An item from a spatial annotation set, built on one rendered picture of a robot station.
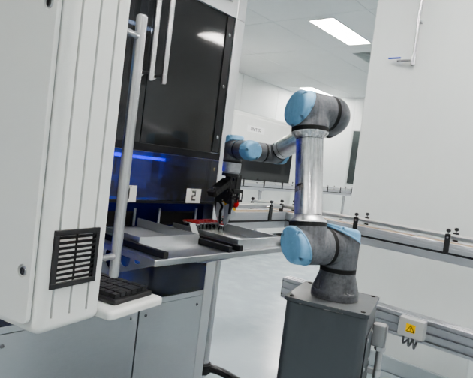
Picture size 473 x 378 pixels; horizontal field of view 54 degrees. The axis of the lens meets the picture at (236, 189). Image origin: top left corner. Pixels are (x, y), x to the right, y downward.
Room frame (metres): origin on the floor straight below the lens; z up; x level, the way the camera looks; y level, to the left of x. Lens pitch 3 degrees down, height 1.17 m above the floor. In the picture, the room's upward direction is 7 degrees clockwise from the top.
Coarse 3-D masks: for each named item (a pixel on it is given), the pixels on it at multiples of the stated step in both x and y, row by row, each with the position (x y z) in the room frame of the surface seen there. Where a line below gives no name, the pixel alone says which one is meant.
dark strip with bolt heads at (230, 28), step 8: (232, 24) 2.03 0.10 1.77; (232, 32) 2.03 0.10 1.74; (232, 40) 2.04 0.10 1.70; (224, 48) 2.01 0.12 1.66; (224, 56) 2.01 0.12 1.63; (224, 64) 2.02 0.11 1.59; (224, 72) 2.02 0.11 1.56; (224, 80) 2.02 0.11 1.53; (224, 88) 2.03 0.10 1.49; (224, 96) 2.03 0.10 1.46; (216, 112) 2.01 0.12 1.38; (216, 120) 2.01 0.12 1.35; (216, 128) 2.01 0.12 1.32; (216, 136) 2.02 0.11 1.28; (216, 144) 2.02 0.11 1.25
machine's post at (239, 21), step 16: (240, 0) 2.05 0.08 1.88; (240, 16) 2.06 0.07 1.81; (240, 32) 2.07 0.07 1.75; (240, 48) 2.08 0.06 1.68; (224, 112) 2.04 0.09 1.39; (224, 128) 2.05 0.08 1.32; (224, 176) 2.08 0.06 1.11; (208, 208) 2.06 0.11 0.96; (208, 272) 2.05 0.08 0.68; (208, 288) 2.06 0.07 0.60; (208, 304) 2.07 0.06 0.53; (208, 320) 2.08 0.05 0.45
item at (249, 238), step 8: (176, 224) 1.80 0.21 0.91; (200, 232) 1.72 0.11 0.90; (208, 232) 1.69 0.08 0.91; (216, 232) 1.91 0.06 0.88; (224, 232) 1.93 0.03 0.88; (232, 232) 1.95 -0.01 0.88; (240, 232) 1.92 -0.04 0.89; (248, 232) 1.90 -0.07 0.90; (256, 232) 1.87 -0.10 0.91; (264, 232) 1.84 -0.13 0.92; (224, 240) 1.64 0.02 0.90; (232, 240) 1.61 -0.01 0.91; (240, 240) 1.61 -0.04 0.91; (248, 240) 1.64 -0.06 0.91; (256, 240) 1.68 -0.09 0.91; (264, 240) 1.71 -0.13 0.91; (272, 240) 1.75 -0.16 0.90
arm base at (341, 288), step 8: (320, 272) 1.46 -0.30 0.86; (328, 272) 1.43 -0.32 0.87; (336, 272) 1.42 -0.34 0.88; (344, 272) 1.42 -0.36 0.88; (352, 272) 1.43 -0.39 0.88; (320, 280) 1.46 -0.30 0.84; (328, 280) 1.43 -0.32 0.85; (336, 280) 1.42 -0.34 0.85; (344, 280) 1.42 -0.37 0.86; (352, 280) 1.43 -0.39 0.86; (312, 288) 1.46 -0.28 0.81; (320, 288) 1.43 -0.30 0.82; (328, 288) 1.42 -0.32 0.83; (336, 288) 1.41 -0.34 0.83; (344, 288) 1.41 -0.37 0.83; (352, 288) 1.42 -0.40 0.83; (320, 296) 1.43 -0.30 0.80; (328, 296) 1.41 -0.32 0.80; (336, 296) 1.40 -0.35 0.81; (344, 296) 1.40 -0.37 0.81; (352, 296) 1.42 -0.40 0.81
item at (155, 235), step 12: (108, 228) 1.51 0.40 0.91; (132, 228) 1.76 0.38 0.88; (144, 228) 1.79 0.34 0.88; (156, 228) 1.75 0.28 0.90; (168, 228) 1.71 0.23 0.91; (132, 240) 1.43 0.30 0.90; (144, 240) 1.42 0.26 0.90; (156, 240) 1.46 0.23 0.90; (168, 240) 1.50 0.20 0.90; (180, 240) 1.54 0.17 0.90; (192, 240) 1.59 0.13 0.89
